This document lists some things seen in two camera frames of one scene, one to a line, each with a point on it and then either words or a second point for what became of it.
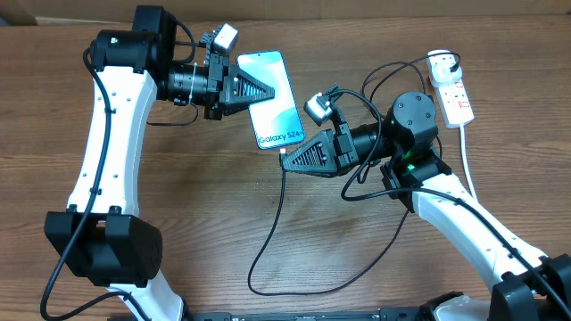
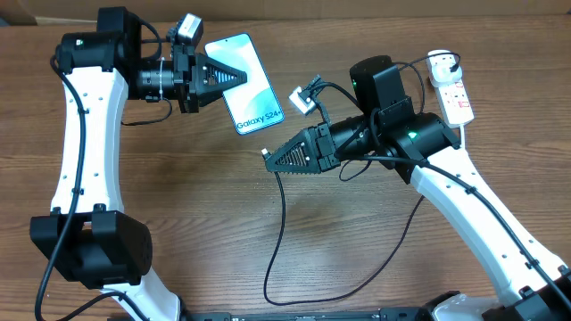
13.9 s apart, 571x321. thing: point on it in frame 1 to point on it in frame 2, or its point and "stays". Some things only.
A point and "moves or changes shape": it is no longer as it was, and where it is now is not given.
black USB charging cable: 283,158 to 265,152
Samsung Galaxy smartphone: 277,122 moves or changes shape
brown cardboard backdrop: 26,12 stays
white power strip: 455,105 stays
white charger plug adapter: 440,68 stays
